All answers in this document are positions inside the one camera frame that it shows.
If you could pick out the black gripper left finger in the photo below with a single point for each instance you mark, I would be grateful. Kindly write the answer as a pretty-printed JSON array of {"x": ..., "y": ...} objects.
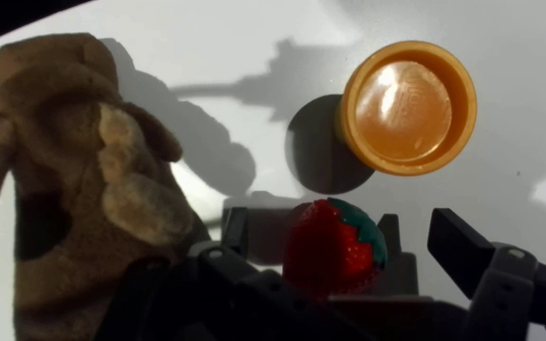
[{"x": 235, "y": 304}]

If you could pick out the brown plush animal toy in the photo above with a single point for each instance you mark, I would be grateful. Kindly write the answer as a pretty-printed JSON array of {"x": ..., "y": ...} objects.
[{"x": 76, "y": 209}]

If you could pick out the red toy strawberry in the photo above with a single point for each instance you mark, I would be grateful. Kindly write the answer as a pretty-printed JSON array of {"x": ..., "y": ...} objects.
[{"x": 332, "y": 253}]

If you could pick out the yellow tub yellow lid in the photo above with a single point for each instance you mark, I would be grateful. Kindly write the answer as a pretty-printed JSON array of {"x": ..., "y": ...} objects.
[{"x": 406, "y": 107}]

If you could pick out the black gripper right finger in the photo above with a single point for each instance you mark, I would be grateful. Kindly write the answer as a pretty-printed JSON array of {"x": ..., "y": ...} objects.
[{"x": 512, "y": 291}]

